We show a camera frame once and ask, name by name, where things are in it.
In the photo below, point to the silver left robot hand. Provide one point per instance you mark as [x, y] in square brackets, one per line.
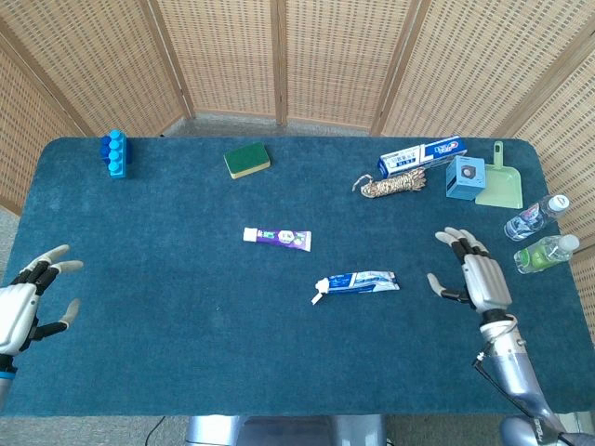
[16, 311]

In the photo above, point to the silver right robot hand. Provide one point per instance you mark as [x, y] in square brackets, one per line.
[485, 283]

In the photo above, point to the blue white toothpaste tube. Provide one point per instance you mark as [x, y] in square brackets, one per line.
[362, 283]

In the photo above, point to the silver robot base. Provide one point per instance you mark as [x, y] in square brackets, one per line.
[288, 432]

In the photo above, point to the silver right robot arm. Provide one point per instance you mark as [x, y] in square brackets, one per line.
[516, 371]

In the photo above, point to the blue white toothpaste box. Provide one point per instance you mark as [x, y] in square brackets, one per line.
[418, 155]

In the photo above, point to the purple toothpaste tube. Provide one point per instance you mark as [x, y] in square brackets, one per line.
[279, 238]

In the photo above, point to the green label drink bottle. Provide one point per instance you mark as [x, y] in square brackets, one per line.
[541, 255]

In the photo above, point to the clear water bottle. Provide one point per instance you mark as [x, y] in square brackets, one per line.
[530, 219]

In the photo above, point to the light green dustpan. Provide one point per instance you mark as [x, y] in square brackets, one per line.
[503, 186]

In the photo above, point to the light blue speaker box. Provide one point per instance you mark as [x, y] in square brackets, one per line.
[465, 179]

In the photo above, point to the blue toy building block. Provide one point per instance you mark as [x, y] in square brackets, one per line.
[115, 155]

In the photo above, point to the dark teal table mat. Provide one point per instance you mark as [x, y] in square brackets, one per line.
[260, 362]

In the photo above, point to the green yellow sponge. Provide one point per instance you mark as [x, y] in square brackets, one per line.
[246, 159]

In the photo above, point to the woven bamboo folding screen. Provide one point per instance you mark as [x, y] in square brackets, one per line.
[232, 56]

